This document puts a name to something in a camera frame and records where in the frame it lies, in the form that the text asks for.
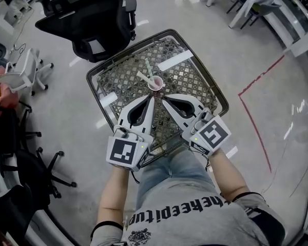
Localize black mesh headrest office chair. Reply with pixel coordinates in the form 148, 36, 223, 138
34, 0, 138, 64

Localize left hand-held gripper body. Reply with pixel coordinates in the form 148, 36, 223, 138
106, 123, 154, 173

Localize white office chair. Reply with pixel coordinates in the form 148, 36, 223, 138
0, 47, 54, 97

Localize person's right forearm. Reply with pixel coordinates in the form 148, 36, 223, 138
209, 149, 251, 202

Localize wide paper-wrapped straw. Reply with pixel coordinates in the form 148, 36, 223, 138
136, 71, 156, 85

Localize person's grey printed t-shirt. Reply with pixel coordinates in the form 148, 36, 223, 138
89, 192, 285, 246

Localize black padded swivel chair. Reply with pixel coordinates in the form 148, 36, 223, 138
0, 100, 78, 199

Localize person's left forearm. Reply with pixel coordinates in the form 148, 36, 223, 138
97, 162, 134, 227

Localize wicker glass-top table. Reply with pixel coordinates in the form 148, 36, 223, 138
86, 29, 229, 156

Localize red plastic cup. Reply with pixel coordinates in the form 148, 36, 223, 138
147, 75, 166, 99

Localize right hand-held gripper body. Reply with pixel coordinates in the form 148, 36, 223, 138
181, 107, 233, 156

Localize thin striped straw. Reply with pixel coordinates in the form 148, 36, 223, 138
145, 58, 156, 83

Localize white curved counter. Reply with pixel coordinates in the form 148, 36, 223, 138
0, 152, 75, 246
263, 0, 308, 58

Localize pink cloth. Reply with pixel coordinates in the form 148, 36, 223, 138
0, 65, 19, 117

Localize person's blue jeans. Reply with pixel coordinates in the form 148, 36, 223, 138
136, 145, 216, 210

